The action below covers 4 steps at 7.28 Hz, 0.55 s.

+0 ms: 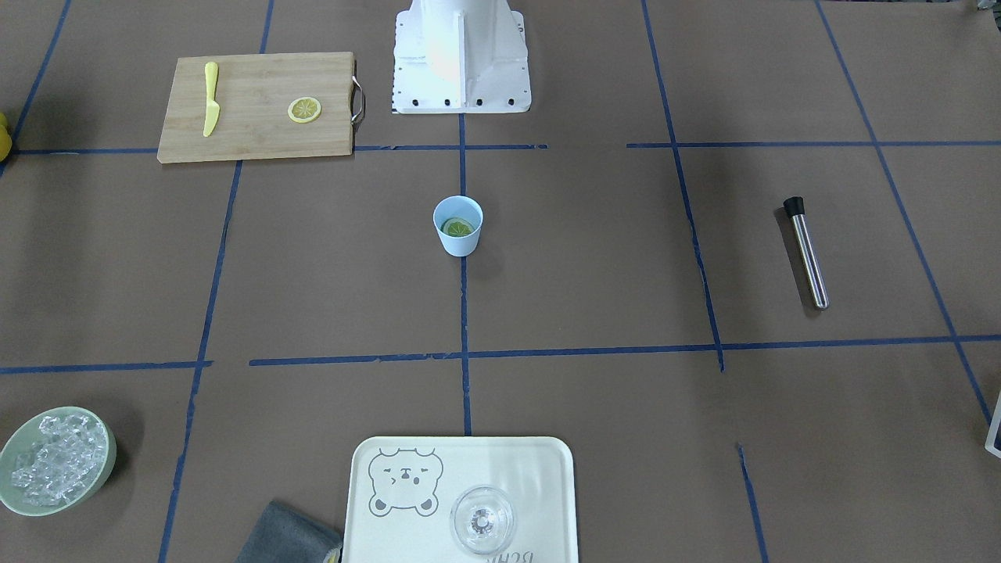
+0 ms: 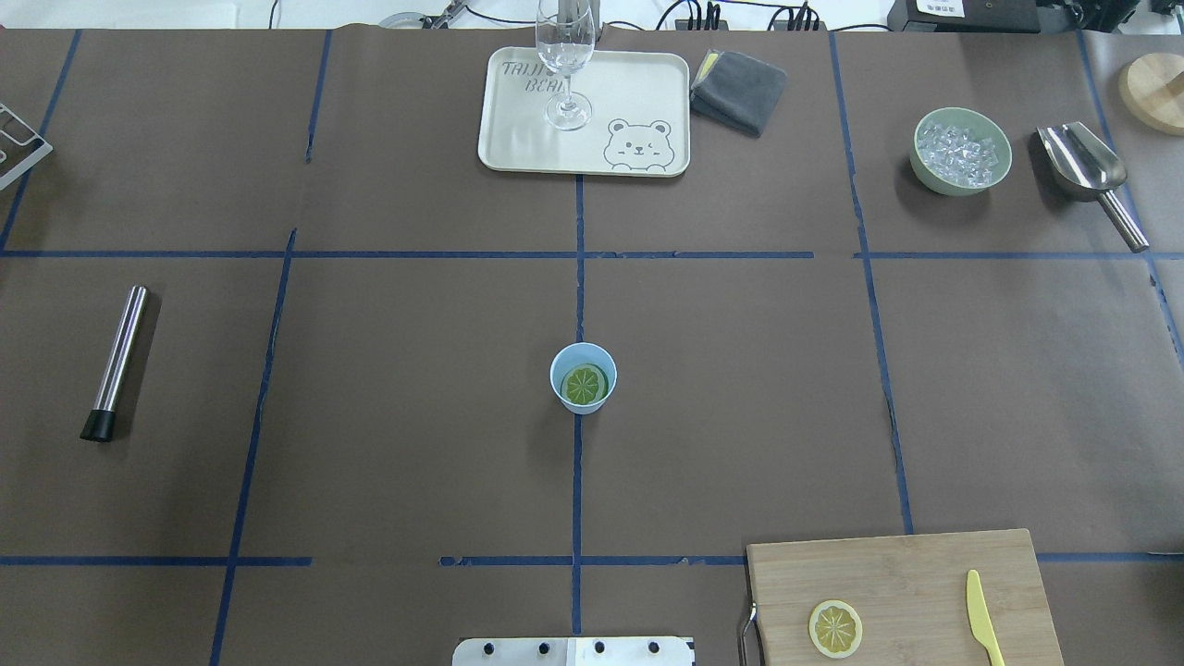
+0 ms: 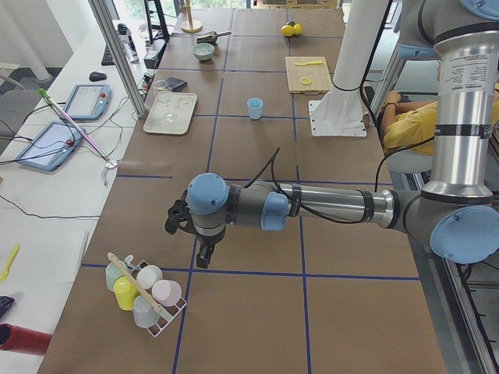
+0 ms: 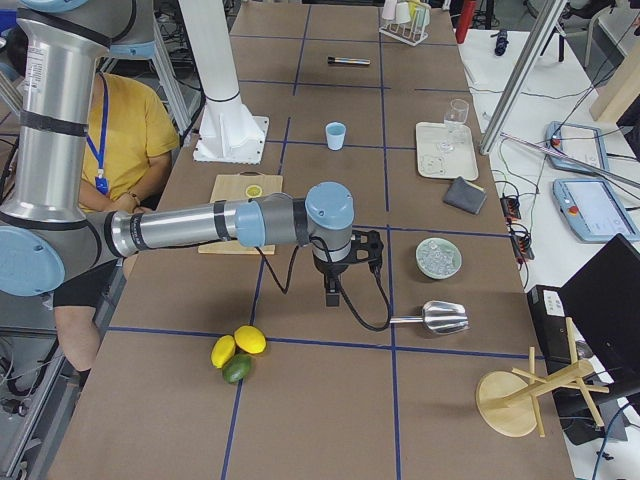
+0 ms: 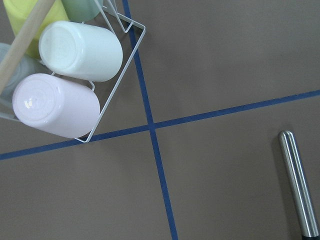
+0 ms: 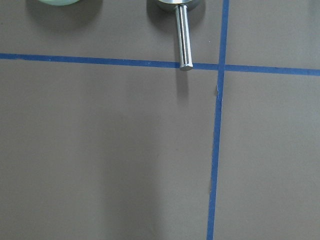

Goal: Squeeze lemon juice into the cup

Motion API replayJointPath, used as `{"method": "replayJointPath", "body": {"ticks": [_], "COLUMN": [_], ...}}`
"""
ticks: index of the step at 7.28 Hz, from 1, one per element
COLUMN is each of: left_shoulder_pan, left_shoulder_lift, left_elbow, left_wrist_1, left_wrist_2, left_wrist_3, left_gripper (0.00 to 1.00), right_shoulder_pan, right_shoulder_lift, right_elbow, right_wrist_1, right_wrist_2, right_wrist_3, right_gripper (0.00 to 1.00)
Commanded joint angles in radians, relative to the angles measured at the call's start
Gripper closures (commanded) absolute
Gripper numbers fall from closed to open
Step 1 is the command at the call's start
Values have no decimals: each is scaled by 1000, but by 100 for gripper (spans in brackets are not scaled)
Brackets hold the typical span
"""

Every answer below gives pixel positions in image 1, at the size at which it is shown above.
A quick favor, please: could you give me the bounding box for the wooden cutting board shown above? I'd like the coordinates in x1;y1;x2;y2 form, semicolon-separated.
157;52;364;164

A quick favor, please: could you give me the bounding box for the yellow plastic knife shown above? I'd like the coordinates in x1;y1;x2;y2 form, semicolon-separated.
203;61;221;138

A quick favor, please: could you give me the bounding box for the light blue paper cup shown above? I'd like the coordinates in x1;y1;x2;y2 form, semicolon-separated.
432;195;485;257

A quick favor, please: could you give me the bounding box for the yellow lemon slice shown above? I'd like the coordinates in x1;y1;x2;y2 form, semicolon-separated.
440;217;476;238

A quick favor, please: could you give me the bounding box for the white cup rack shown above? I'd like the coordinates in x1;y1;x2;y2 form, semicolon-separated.
984;393;1001;459

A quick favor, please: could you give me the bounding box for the cream bear tray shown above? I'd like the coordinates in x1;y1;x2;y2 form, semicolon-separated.
341;437;579;562

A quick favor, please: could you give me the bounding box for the green bowl of ice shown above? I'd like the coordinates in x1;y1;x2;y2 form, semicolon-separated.
1;406;117;517

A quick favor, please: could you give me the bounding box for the steel muddler black tip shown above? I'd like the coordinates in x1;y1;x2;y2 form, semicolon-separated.
783;196;830;310

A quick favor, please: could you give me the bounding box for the grey folded cloth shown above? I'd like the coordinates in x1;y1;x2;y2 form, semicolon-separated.
235;501;343;562

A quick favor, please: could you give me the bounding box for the clear wine glass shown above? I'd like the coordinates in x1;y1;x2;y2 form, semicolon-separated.
450;485;516;557

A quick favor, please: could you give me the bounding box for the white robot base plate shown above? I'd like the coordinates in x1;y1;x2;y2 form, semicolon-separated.
391;1;533;115

